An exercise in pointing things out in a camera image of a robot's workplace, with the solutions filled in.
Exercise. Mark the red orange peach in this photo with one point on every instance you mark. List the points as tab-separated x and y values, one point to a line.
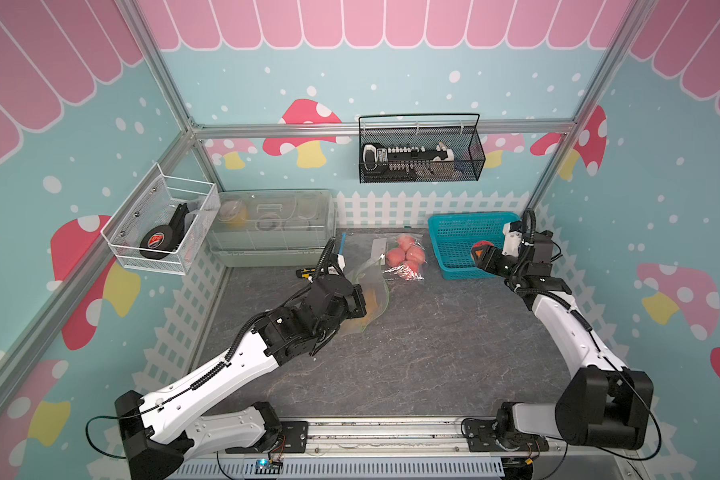
479	248

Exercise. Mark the yellow black utility knife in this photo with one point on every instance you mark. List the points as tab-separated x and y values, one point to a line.
305	273

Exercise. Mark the clear acrylic wall bin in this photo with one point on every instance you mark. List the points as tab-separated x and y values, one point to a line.
152	204

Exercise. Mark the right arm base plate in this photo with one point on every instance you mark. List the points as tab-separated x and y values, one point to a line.
482	435

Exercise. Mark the green zipper bag with coasters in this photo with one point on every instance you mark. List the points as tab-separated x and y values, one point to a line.
372	294

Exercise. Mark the white black items in basket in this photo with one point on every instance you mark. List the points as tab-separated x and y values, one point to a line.
407	163

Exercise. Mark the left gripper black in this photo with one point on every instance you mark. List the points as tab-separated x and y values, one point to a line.
358	310

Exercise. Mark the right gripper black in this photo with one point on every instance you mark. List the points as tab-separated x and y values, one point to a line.
488	258

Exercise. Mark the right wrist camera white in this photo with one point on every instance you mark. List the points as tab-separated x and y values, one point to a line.
513	234

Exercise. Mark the clear blue zip-top bag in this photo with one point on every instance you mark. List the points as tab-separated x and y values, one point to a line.
358	246

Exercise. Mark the black tape roll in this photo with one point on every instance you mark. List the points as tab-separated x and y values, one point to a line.
164	239

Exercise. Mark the teal plastic basket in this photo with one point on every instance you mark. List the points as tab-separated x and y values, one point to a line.
453	236

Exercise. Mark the large pink peach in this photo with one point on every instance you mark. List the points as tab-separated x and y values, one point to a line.
395	257

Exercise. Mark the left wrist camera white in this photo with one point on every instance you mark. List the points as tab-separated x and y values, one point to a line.
336	264

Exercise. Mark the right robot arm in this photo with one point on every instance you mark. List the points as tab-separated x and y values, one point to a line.
606	404

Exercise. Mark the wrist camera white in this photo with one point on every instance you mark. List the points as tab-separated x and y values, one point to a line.
336	264
513	234

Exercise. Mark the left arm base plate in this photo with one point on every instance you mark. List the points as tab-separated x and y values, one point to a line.
290	437

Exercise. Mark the translucent green storage box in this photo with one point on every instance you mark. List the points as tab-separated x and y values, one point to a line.
272	228

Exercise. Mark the small green circuit board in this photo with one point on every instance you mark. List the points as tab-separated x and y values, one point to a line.
268	467

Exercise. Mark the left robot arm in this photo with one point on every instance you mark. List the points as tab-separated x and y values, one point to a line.
161	430

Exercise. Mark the black wire mesh basket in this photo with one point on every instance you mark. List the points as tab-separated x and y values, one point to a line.
458	131

